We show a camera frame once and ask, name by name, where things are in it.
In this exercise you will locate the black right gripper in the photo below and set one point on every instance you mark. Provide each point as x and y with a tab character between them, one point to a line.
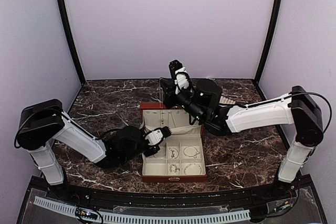
169	87

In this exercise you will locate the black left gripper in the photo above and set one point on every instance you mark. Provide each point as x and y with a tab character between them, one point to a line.
156	150

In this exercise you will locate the red jewelry display tray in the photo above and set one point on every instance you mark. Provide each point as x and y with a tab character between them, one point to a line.
226	101

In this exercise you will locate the gold crystal pendant earring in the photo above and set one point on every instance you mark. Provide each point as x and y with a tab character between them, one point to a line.
173	168

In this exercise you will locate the red jewelry box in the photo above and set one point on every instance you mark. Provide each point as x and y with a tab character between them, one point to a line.
156	168

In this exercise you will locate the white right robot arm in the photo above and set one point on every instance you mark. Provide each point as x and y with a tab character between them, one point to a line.
296	107

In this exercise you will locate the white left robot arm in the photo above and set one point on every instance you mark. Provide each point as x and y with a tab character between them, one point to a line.
43	124

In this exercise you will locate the silver bangle back right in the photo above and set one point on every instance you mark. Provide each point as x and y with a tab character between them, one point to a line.
191	152

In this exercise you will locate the silver bangle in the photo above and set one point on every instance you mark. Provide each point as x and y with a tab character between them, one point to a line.
191	152
192	169

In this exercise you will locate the silver bangle front right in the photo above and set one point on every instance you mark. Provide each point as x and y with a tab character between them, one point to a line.
192	169

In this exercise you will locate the white perforated cable rail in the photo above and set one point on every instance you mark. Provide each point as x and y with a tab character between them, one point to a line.
86	215

